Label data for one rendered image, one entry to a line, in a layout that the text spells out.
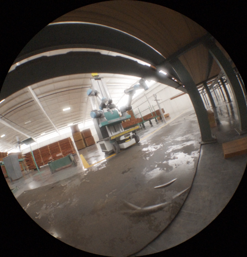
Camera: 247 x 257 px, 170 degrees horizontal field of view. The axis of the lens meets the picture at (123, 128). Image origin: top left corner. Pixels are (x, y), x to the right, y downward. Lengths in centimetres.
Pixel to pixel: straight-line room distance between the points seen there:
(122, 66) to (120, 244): 55
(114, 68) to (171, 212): 50
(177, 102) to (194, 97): 1118
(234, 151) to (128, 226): 60
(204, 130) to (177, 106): 1124
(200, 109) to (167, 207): 68
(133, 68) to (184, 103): 1146
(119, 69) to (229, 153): 64
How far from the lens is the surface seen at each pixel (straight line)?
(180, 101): 1178
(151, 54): 77
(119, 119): 155
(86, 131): 1072
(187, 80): 78
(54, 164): 209
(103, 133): 174
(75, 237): 47
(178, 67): 82
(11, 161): 438
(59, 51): 767
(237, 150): 61
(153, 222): 36
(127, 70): 29
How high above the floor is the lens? 34
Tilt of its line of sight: 1 degrees up
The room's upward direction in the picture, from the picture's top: 21 degrees counter-clockwise
